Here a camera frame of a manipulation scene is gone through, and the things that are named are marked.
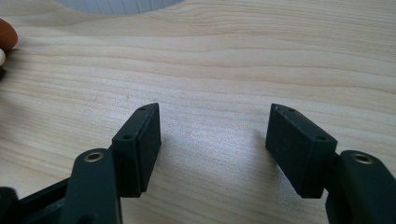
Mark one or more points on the orange-brown rounded object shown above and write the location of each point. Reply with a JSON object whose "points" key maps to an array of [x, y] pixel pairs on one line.
{"points": [[7, 34]]}

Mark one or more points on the small white rounded object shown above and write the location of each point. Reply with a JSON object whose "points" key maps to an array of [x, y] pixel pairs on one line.
{"points": [[2, 57]]}

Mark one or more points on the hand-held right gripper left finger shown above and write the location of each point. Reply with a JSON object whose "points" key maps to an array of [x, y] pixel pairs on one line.
{"points": [[137, 155]]}

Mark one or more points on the white striped round object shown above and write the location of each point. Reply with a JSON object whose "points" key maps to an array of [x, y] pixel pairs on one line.
{"points": [[120, 6]]}

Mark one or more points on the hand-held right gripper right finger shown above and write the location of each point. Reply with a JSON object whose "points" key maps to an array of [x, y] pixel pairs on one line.
{"points": [[295, 152]]}

